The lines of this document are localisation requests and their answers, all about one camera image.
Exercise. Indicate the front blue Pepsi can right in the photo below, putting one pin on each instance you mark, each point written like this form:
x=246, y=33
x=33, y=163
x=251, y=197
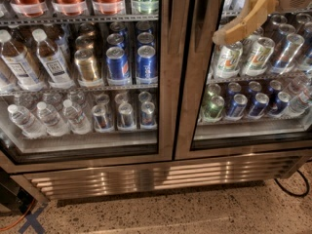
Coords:
x=146, y=65

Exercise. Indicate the small silver can left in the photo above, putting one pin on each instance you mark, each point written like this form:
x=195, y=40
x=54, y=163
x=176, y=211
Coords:
x=102, y=118

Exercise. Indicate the water bottle right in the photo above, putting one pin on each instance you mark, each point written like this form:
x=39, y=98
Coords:
x=77, y=119

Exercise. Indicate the front blue Pepsi can left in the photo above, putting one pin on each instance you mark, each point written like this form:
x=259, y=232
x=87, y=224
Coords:
x=117, y=66

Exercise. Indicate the small silver can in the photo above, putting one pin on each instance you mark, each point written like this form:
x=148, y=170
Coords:
x=126, y=117
x=102, y=118
x=147, y=115

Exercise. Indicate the front gold can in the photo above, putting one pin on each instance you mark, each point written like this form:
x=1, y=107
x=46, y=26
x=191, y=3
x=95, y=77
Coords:
x=88, y=68

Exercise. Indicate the water bottle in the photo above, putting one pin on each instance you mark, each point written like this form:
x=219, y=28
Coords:
x=77, y=119
x=31, y=127
x=52, y=120

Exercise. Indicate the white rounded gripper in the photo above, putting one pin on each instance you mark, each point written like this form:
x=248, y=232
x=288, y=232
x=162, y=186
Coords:
x=252, y=14

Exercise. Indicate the blue can bottom left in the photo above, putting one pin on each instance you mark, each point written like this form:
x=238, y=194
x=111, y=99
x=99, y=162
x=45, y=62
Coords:
x=236, y=108

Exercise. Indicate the white 7Up can right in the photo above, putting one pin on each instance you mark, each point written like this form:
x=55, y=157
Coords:
x=258, y=56

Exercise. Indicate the green can bottom shelf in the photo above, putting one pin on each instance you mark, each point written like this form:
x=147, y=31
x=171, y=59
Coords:
x=212, y=108

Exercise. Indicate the blue can bottom right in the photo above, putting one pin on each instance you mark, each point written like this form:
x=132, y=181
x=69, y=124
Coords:
x=257, y=105

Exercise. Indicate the steel fridge base grille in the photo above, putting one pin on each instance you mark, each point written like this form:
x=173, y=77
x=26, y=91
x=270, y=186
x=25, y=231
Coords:
x=100, y=181

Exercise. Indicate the tea bottle far left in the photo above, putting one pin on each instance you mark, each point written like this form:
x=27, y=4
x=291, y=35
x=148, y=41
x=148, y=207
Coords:
x=21, y=62

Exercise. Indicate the water bottle middle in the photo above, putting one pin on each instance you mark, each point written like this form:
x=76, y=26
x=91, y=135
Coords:
x=52, y=120

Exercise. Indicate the white 7up can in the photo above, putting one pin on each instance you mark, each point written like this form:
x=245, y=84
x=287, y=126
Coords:
x=228, y=56
x=258, y=56

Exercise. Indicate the steel fridge door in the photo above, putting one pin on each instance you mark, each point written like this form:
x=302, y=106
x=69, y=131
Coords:
x=129, y=31
x=286, y=121

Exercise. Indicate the silver blue can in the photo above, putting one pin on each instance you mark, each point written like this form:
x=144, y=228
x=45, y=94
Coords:
x=285, y=53

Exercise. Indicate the white 7Up can left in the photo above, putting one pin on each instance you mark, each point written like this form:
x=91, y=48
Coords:
x=228, y=56

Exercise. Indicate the tea bottle white cap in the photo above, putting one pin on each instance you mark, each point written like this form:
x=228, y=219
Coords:
x=53, y=60

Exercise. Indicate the small silver can middle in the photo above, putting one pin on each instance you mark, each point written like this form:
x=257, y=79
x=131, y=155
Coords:
x=126, y=117

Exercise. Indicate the water bottle left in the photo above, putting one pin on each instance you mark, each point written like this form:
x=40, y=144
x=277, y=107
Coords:
x=31, y=127

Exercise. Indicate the small silver can right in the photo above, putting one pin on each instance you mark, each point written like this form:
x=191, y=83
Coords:
x=147, y=115

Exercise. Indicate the blue pepsi can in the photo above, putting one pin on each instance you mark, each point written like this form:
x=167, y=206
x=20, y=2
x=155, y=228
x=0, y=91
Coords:
x=117, y=66
x=146, y=65

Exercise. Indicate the blue tape cross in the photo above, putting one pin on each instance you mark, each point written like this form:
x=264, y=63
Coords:
x=32, y=220

